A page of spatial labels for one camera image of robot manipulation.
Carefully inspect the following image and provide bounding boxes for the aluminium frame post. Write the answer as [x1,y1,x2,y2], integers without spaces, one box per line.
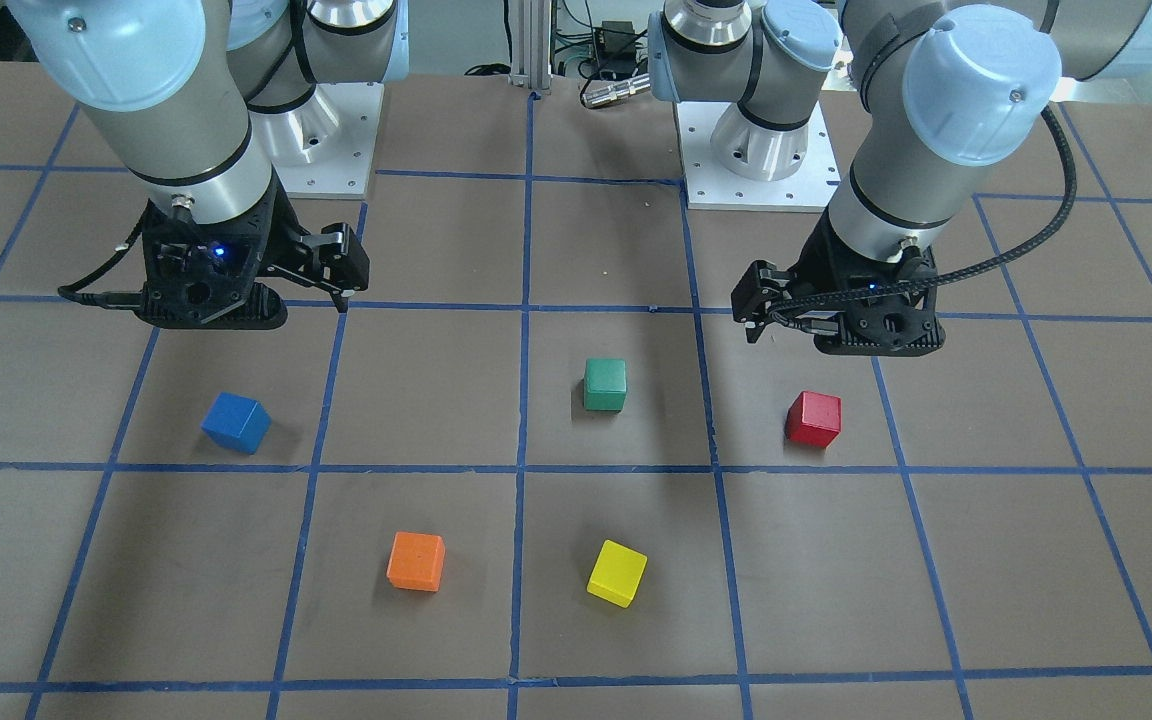
[506,0,554,99]

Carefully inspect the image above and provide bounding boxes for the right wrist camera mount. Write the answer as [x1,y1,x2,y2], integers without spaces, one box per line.
[134,202,287,331]

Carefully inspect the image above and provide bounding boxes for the blue wooden block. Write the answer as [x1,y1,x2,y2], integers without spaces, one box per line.
[200,392,271,455]

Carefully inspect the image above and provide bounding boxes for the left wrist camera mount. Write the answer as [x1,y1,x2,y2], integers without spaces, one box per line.
[814,242,945,357]

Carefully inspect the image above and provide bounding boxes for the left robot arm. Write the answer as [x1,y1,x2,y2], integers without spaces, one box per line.
[646,1,1152,357]

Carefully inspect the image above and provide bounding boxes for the black braided cable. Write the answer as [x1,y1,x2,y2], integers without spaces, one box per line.
[766,105,1079,321]

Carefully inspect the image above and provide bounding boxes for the yellow wooden block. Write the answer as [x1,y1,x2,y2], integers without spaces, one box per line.
[586,539,647,609]

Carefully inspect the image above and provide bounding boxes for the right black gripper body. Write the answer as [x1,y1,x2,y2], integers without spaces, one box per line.
[248,184,316,288]

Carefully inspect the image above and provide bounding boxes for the red wooden block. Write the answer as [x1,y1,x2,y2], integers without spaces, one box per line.
[783,389,842,448]

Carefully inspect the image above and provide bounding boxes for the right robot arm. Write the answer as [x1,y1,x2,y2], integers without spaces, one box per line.
[8,1,410,331]

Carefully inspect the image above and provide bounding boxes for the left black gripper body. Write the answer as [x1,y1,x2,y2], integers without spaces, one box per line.
[788,211,852,300]

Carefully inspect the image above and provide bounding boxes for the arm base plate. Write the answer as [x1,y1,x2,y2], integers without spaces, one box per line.
[252,83,387,200]
[675,103,842,213]

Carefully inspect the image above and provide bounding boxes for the orange wooden block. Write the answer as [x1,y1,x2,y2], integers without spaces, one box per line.
[387,530,445,592]

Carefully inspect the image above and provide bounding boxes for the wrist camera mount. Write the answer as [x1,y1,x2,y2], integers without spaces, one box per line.
[814,242,945,357]
[134,202,287,331]

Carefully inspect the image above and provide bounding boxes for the green wooden block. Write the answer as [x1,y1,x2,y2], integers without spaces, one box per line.
[582,357,628,414]

